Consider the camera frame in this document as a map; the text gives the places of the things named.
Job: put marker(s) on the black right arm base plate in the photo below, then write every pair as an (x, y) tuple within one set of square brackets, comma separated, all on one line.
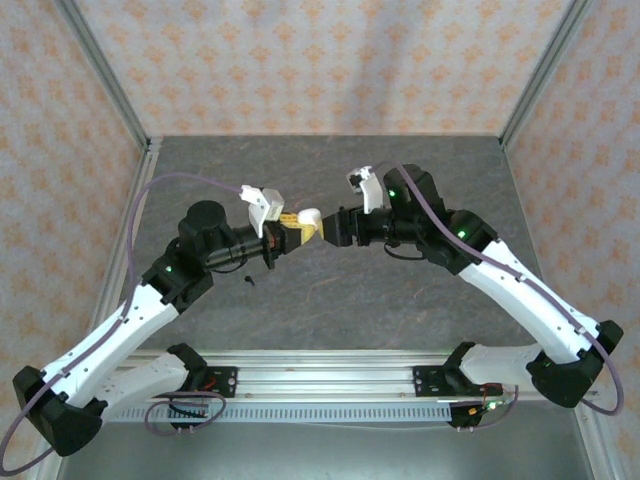
[(430, 382)]

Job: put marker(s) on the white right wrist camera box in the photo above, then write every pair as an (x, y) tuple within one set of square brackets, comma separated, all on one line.
[(371, 192)]

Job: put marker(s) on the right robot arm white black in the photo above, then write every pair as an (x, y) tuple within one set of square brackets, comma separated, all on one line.
[(530, 305)]

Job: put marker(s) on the white earbud charging case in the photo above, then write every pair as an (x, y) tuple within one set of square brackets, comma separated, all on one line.
[(310, 216)]

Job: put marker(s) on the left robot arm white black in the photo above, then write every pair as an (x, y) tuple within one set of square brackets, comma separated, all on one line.
[(110, 340)]

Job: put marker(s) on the grey metal lower panel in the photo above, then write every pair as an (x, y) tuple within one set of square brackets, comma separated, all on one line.
[(320, 455)]

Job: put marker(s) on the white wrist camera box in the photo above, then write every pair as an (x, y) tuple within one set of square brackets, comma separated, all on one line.
[(371, 192), (267, 205)]

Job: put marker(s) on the aluminium frame post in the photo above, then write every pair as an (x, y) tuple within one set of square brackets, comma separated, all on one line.
[(100, 70), (545, 70)]

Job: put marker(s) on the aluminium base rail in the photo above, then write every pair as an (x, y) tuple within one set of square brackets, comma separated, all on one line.
[(325, 372)]

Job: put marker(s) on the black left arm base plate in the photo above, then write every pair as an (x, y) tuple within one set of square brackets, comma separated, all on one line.
[(225, 382)]

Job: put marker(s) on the aluminium side rail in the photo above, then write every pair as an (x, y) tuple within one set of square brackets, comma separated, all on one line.
[(145, 170)]

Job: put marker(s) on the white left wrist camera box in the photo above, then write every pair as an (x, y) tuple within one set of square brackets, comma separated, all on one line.
[(267, 205)]

